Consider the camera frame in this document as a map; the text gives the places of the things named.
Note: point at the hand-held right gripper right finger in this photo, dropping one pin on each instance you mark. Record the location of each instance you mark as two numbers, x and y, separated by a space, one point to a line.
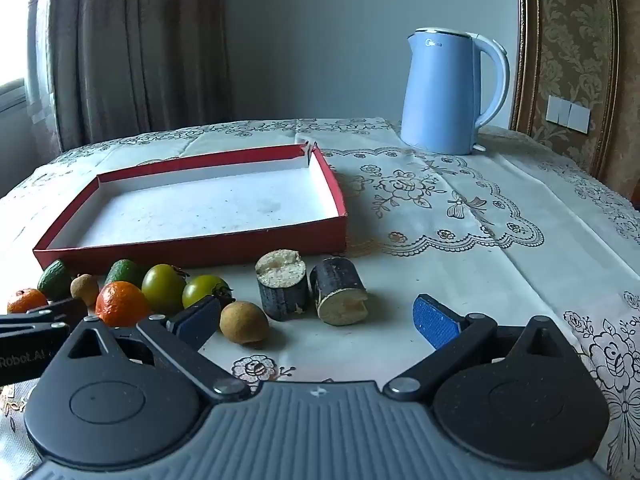
435 321

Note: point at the green tomato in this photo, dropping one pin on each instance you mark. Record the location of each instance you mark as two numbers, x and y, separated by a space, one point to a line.
202 287
162 287

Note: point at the large brown longan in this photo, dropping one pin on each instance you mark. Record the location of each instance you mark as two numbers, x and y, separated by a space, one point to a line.
243 321

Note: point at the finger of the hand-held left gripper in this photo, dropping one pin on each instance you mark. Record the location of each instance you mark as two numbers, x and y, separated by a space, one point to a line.
70 310

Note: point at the dark sugarcane piece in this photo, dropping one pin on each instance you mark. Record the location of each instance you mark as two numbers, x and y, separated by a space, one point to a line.
332 285
282 295

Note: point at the small brown longan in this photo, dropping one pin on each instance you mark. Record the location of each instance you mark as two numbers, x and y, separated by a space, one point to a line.
84 289

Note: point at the gold framed damask wall panel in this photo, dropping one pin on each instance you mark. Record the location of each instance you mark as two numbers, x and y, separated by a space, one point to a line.
570 25

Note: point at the white wall switch panel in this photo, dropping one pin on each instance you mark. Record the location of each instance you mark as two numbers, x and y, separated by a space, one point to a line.
567 112

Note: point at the white window frame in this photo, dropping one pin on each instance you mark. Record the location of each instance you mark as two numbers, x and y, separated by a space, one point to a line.
12 100

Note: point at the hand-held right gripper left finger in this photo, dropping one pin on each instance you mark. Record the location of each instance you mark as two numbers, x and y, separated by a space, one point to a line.
200 321

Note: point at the orange mandarin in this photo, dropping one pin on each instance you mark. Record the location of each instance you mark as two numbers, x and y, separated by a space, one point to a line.
120 302
25 301

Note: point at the brown patterned curtain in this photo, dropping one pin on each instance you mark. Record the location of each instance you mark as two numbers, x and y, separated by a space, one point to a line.
140 50

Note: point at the small green avocado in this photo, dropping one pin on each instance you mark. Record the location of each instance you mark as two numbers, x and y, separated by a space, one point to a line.
122 271
52 280

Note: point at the red cardboard box tray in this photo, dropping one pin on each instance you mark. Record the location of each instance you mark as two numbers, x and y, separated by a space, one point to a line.
200 205

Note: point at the blue electric kettle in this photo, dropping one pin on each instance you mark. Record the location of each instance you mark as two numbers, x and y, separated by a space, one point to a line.
440 95

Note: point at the white embroidered tablecloth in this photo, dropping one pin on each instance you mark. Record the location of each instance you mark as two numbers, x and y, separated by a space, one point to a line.
450 270

